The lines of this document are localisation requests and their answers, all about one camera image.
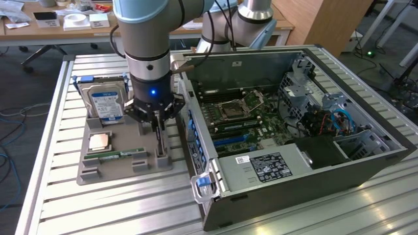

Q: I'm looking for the black office chair base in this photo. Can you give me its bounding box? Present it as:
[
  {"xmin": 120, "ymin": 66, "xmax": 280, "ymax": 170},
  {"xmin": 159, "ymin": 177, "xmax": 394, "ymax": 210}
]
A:
[{"xmin": 18, "ymin": 43, "xmax": 99, "ymax": 73}]

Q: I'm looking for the blue wire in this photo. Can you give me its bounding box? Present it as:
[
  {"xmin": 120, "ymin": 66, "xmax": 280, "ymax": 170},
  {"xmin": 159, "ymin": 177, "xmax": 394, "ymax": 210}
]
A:
[{"xmin": 330, "ymin": 110, "xmax": 358, "ymax": 136}]

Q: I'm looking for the hard disk with blue carrier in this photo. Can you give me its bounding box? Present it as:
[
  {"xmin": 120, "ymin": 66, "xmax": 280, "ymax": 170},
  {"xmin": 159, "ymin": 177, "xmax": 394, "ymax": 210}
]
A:
[{"xmin": 70, "ymin": 72, "xmax": 133, "ymax": 126}]

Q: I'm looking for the green motherboard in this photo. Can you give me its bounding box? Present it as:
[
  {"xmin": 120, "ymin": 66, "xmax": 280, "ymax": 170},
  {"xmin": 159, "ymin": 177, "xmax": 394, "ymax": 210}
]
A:
[{"xmin": 193, "ymin": 84, "xmax": 295, "ymax": 159}]

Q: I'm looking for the silver CPU chip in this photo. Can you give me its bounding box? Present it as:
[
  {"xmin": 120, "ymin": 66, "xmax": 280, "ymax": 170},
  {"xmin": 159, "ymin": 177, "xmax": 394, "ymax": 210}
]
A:
[{"xmin": 88, "ymin": 133, "xmax": 111, "ymax": 151}]

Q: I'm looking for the clear plastic bag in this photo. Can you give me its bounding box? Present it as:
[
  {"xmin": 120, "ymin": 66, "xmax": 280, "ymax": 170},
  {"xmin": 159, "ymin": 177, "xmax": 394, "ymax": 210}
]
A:
[{"xmin": 0, "ymin": 0, "xmax": 32, "ymax": 23}]

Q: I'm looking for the white floor cable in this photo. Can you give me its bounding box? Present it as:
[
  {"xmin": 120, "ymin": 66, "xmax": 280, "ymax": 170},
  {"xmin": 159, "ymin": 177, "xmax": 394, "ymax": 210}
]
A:
[{"xmin": 0, "ymin": 102, "xmax": 49, "ymax": 118}]

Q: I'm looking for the white paper stack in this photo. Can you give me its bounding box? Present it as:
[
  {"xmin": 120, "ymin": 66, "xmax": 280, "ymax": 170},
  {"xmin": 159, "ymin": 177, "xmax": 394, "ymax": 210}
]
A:
[{"xmin": 181, "ymin": 21, "xmax": 204, "ymax": 30}]

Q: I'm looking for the blue expansion card retainer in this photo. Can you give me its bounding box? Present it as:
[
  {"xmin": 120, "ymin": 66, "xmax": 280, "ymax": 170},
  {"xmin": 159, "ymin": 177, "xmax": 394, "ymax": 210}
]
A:
[{"xmin": 184, "ymin": 109, "xmax": 207, "ymax": 169}]

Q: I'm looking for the metal disk bay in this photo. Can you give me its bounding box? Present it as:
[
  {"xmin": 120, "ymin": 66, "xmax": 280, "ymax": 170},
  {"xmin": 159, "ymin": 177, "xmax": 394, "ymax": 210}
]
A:
[{"xmin": 332, "ymin": 129, "xmax": 392, "ymax": 162}]

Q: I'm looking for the red wire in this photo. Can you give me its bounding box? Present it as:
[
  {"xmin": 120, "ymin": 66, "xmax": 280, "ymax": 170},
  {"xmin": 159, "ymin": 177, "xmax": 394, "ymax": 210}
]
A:
[{"xmin": 320, "ymin": 114, "xmax": 331, "ymax": 136}]

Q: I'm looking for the white tape roll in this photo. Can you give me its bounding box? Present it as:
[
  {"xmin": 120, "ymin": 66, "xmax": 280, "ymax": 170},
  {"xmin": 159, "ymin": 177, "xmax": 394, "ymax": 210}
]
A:
[{"xmin": 64, "ymin": 13, "xmax": 88, "ymax": 25}]

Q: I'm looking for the wooden cabinet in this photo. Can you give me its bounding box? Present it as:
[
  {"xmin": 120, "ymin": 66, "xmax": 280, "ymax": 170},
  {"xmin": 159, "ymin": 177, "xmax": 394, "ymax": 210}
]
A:
[{"xmin": 287, "ymin": 0, "xmax": 374, "ymax": 57}]

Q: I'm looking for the blue floor cable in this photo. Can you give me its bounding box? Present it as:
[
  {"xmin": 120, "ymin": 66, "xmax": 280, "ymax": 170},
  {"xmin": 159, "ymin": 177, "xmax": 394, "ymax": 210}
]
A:
[{"xmin": 0, "ymin": 117, "xmax": 25, "ymax": 211}]

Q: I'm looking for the beige case handle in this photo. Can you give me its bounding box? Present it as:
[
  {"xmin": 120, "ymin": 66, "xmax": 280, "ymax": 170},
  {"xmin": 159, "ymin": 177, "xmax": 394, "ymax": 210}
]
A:
[
  {"xmin": 168, "ymin": 54, "xmax": 185, "ymax": 72},
  {"xmin": 189, "ymin": 171, "xmax": 220, "ymax": 204}
]

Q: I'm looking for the metal socket cover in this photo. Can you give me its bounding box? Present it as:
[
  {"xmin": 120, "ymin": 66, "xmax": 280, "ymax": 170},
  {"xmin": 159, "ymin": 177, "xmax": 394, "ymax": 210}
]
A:
[{"xmin": 243, "ymin": 90, "xmax": 267, "ymax": 110}]

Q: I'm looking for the black RAM slot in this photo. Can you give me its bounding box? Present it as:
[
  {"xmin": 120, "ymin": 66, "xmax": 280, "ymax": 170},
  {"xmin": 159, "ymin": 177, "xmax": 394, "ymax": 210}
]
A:
[
  {"xmin": 199, "ymin": 95, "xmax": 244, "ymax": 102},
  {"xmin": 197, "ymin": 93, "xmax": 243, "ymax": 99},
  {"xmin": 196, "ymin": 90, "xmax": 241, "ymax": 96},
  {"xmin": 195, "ymin": 87, "xmax": 240, "ymax": 94},
  {"xmin": 209, "ymin": 117, "xmax": 259, "ymax": 125},
  {"xmin": 208, "ymin": 114, "xmax": 257, "ymax": 122}
]

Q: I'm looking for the grey power supply unit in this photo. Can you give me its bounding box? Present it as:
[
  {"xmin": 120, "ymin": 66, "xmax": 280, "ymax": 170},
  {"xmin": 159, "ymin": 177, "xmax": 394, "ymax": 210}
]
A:
[{"xmin": 217, "ymin": 143, "xmax": 316, "ymax": 193}]

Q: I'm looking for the grey open PC case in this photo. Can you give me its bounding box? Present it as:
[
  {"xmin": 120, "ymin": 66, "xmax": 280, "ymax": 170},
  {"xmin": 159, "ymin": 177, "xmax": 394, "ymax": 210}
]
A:
[{"xmin": 168, "ymin": 44, "xmax": 418, "ymax": 232}]

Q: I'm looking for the wooden desk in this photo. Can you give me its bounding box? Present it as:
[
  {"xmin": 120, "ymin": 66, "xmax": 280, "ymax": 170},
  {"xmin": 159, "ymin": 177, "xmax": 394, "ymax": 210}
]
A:
[
  {"xmin": 0, "ymin": 0, "xmax": 119, "ymax": 47},
  {"xmin": 113, "ymin": 21, "xmax": 295, "ymax": 47}
]

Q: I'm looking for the green RAM stick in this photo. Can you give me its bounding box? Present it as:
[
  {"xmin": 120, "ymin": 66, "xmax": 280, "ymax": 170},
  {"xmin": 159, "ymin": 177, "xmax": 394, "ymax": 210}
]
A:
[
  {"xmin": 215, "ymin": 119, "xmax": 261, "ymax": 133},
  {"xmin": 84, "ymin": 147, "xmax": 145, "ymax": 160}
]

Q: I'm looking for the perforated metal drive cage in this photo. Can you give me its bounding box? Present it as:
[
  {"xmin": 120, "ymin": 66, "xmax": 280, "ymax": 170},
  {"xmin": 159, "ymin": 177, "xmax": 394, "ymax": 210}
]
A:
[{"xmin": 276, "ymin": 52, "xmax": 328, "ymax": 119}]

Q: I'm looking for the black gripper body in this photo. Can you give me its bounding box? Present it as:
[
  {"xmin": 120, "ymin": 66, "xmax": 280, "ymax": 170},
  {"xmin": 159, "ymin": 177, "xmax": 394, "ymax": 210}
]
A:
[{"xmin": 131, "ymin": 73, "xmax": 173, "ymax": 105}]

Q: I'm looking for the white cube box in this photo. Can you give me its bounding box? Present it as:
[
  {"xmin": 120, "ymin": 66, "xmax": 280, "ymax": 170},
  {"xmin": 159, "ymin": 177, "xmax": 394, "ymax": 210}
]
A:
[{"xmin": 89, "ymin": 13, "xmax": 111, "ymax": 29}]

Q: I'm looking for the black wire bundle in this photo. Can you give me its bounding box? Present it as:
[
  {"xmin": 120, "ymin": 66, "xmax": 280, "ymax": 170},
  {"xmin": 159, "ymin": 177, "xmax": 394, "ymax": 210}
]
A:
[{"xmin": 299, "ymin": 111, "xmax": 323, "ymax": 137}]

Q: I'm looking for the grey plastic parts rack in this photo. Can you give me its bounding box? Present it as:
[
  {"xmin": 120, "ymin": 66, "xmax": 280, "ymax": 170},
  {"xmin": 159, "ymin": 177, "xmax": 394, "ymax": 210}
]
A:
[{"xmin": 76, "ymin": 115, "xmax": 175, "ymax": 186}]

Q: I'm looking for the CPU socket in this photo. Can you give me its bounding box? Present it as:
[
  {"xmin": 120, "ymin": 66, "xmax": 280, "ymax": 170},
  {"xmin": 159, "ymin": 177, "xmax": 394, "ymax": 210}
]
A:
[{"xmin": 217, "ymin": 99, "xmax": 251, "ymax": 121}]

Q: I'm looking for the white box with black lid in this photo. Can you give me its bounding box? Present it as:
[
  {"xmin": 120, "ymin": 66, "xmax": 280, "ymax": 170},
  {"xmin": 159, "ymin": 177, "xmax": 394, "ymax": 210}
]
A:
[{"xmin": 33, "ymin": 11, "xmax": 60, "ymax": 28}]

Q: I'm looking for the white table frame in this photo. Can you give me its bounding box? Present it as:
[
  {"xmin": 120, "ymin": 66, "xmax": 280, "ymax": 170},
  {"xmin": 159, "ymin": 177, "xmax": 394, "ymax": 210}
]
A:
[{"xmin": 358, "ymin": 0, "xmax": 418, "ymax": 68}]

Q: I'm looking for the flat white box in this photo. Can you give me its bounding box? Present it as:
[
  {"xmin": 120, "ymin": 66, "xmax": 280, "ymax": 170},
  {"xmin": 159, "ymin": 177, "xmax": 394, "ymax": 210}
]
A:
[{"xmin": 62, "ymin": 19, "xmax": 92, "ymax": 32}]

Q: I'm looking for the red small item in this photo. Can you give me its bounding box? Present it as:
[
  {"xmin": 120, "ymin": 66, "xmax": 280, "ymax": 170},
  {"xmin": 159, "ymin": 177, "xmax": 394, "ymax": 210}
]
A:
[{"xmin": 93, "ymin": 3, "xmax": 113, "ymax": 13}]

